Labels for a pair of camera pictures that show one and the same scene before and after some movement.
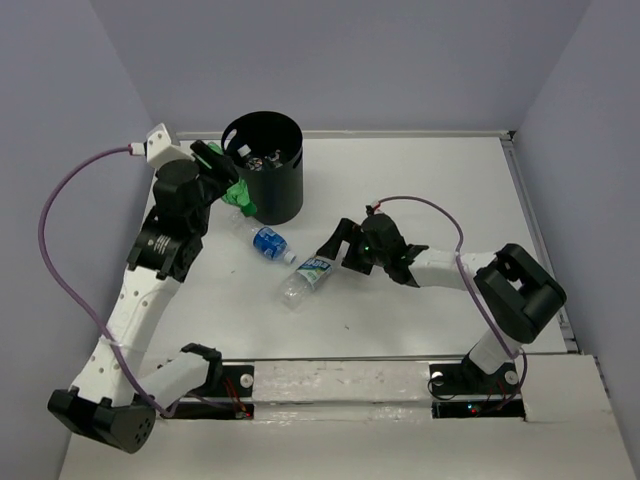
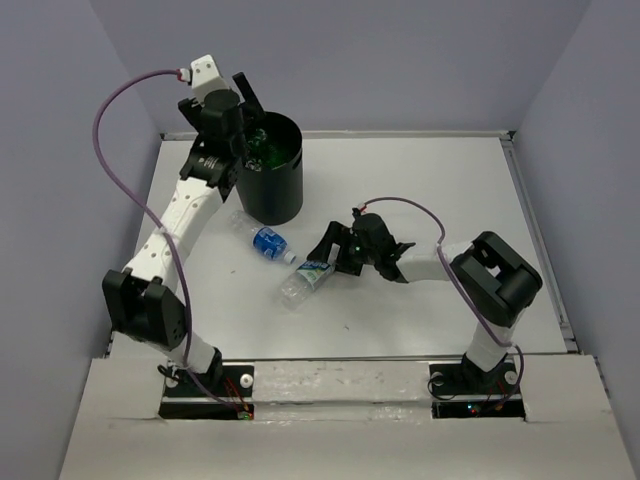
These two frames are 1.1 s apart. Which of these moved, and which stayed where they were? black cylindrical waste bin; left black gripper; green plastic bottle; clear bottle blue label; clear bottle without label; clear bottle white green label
Moved: green plastic bottle; left black gripper
Stayed: clear bottle white green label; black cylindrical waste bin; clear bottle blue label; clear bottle without label
